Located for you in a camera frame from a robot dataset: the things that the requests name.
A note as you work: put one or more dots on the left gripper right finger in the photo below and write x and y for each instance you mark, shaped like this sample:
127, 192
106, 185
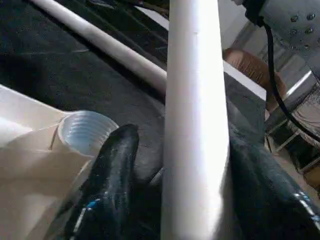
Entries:
270, 200

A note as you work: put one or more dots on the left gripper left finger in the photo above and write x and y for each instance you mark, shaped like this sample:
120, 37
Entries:
105, 190

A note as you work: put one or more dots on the white plastic table top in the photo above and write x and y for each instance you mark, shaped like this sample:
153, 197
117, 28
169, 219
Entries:
35, 170

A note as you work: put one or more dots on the white plastic table leg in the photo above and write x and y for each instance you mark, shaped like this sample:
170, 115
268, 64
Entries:
110, 45
195, 125

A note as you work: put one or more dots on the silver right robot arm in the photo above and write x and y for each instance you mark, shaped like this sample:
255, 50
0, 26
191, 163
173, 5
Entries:
295, 25

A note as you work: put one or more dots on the white flat board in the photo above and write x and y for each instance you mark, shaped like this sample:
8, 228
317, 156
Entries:
245, 80

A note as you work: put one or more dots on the brown wicker stool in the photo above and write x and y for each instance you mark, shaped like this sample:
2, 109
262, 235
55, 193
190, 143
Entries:
252, 70

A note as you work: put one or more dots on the metal frame chair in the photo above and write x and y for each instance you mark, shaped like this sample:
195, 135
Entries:
300, 120

